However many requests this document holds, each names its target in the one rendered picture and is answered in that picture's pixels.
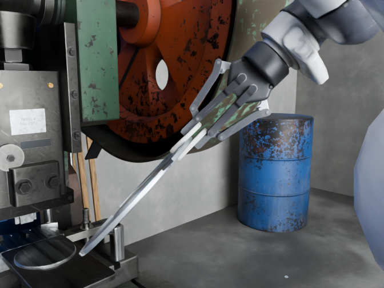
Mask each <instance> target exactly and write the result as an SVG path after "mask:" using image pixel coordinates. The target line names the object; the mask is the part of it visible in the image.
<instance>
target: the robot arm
mask: <svg viewBox="0 0 384 288"><path fill-rule="evenodd" d="M380 30H382V31H383V33H384V0H294V1H293V2H292V3H291V4H289V5H288V6H286V7H285V8H283V9H282V10H280V13H279V14H278V15H277V16H276V17H275V18H274V19H273V20H272V21H271V22H270V23H269V24H268V25H267V26H266V27H265V28H264V29H263V30H262V31H261V36H262V38H263V41H256V43H255V44H254V45H253V46H252V47H251V48H250V49H249V50H248V51H247V52H246V53H245V54H244V55H243V56H242V57H241V58H240V59H238V60H235V61H233V62H232V63H230V62H225V61H222V60H221V59H216V60H215V64H214V68H213V72H212V73H211V75H210V76H209V78H208V80H207V81H206V83H205V84H204V86H203V88H202V89H201V90H200V92H199V93H198V95H197V97H196V98H195V100H194V101H193V103H192V104H191V106H190V108H189V109H190V111H191V113H192V116H193V118H192V120H191V121H190V122H189V123H188V124H187V125H186V126H185V127H184V128H183V129H182V130H181V133H182V134H183V135H184V137H183V138H181V139H180V140H179V141H178V142H177V143H176V144H175V145H174V146H173V147H172V148H171V150H170V152H171V153H172V154H173V153H174V152H175V151H176V150H177V149H178V148H179V147H181V146H182V145H183V144H184V143H185V142H186V141H187V140H188V139H189V138H190V137H191V136H192V135H193V134H194V133H195V132H196V131H197V130H198V129H199V128H200V127H201V123H200V121H201V120H202V119H204V117H205V116H207V115H208V113H209V112H211V111H212V110H213V109H214V108H215V107H216V106H218V105H219V104H220V103H221V102H222V101H223V100H224V99H225V98H226V97H227V96H228V95H229V94H231V93H234V94H235V95H236V96H237V99H236V100H235V101H234V103H233V104H232V105H231V106H230V107H229V108H228V109H227V110H226V111H225V112H224V113H223V114H222V115H221V116H220V117H219V118H218V120H217V121H216V122H215V123H214V124H213V125H212V126H211V127H210V128H209V129H208V130H207V129H206V128H204V129H203V130H202V131H201V132H200V133H199V134H198V135H197V136H196V137H195V138H194V139H193V140H192V141H191V142H190V144H189V145H188V147H187V148H186V149H185V150H184V152H183V153H182V154H181V155H180V156H179V158H178V159H177V160H179V161H180V160H181V159H182V158H183V157H184V156H185V154H186V153H187V152H188V151H189V150H190V149H191V148H192V147H193V146H195V147H196V148H197V149H200V148H201V147H202V146H203V145H204V144H205V143H206V142H207V141H208V140H209V139H210V138H212V137H214V138H217V139H219V140H220V141H223V140H224V139H226V138H228V137H229V136H231V135H233V134H234V133H236V132H237V131H239V130H240V129H242V128H243V127H245V126H247V125H248V124H250V123H252V122H253V121H254V120H256V119H258V118H261V117H266V116H269V115H270V114H271V111H270V109H269V107H268V103H267V99H268V97H269V96H270V93H271V91H272V89H273V88H275V87H276V85H278V84H279V83H280V82H281V81H282V80H283V79H284V78H285V77H286V76H287V75H288V74H289V68H290V67H291V68H293V69H294V70H299V71H300V72H301V73H302V74H303V75H305V76H307V77H308V78H310V79H311V80H312V81H314V82H315V83H317V84H319V85H320V84H323V83H324V82H325V81H326V80H327V79H328V78H329V76H328V73H327V70H326V67H325V65H324V63H323V61H322V60H321V58H320V56H319V54H318V50H319V49H320V46H321V44H322V43H323V42H324V40H326V39H330V40H332V41H333V42H335V43H338V44H340V45H357V44H362V43H364V42H366V41H368V40H370V39H372V38H373V37H374V36H375V35H376V34H377V33H378V32H379V31H380ZM227 69H229V75H228V79H227V87H226V88H225V89H223V90H222V91H221V92H220V93H219V94H218V95H217V96H216V97H215V98H214V99H213V100H212V101H211V102H210V103H209V104H208V105H206V106H205V107H204V108H203V109H202V110H201V111H199V110H198V107H199V105H200V104H201V102H202V101H203V99H204V98H205V96H206V95H207V93H208V92H209V90H210V89H211V87H212V85H213V84H214V82H215V81H216V80H217V78H218V76H219V74H223V73H224V72H225V71H226V70H227ZM259 101H260V104H259V105H258V106H256V108H255V109H256V110H255V111H252V112H251V113H249V114H248V115H246V116H244V117H243V118H241V119H240V120H238V121H236V122H235V123H234V124H232V125H230V126H229V127H227V128H226V129H224V130H222V131H219V129H220V128H221V127H222V126H223V125H224V124H225V123H226V122H227V121H228V120H229V119H230V118H231V117H232V116H233V114H234V113H235V112H236V111H237V110H238V109H239V108H240V107H241V106H242V105H243V104H244V103H252V102H259ZM354 209H355V212H356V214H357V217H358V219H359V222H360V224H361V227H362V230H363V233H364V235H365V237H366V240H367V243H368V245H369V248H370V250H371V252H372V255H373V257H374V259H375V261H376V263H377V264H378V265H379V266H380V268H381V269H382V270H383V271H384V109H383V110H382V111H381V113H380V114H379V115H378V116H377V117H376V119H375V120H374V121H373V122H372V124H371V125H370V126H369V127H368V130H367V133H366V135H365V138H364V141H363V144H362V147H361V150H360V152H359V155H358V158H357V161H356V163H355V166H354Z"/></svg>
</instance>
